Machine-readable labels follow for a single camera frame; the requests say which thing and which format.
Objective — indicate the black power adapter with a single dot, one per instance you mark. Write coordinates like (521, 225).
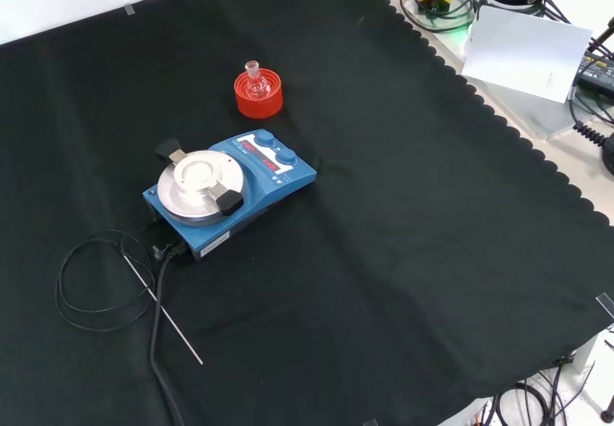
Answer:
(597, 73)

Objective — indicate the blue base heater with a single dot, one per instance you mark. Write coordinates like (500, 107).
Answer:
(268, 191)

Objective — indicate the pale board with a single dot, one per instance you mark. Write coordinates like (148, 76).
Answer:
(523, 52)

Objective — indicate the black bench cloth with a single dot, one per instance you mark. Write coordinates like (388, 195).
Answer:
(384, 205)

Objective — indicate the steel temperature probe rod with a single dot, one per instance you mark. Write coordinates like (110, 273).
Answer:
(163, 309)

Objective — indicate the grey tape piece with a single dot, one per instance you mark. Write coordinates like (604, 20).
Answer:
(606, 305)
(129, 9)

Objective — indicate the black tripod leg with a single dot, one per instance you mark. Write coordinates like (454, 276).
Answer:
(608, 409)

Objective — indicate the clear round-bottom flask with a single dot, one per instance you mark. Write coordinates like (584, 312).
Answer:
(255, 88)

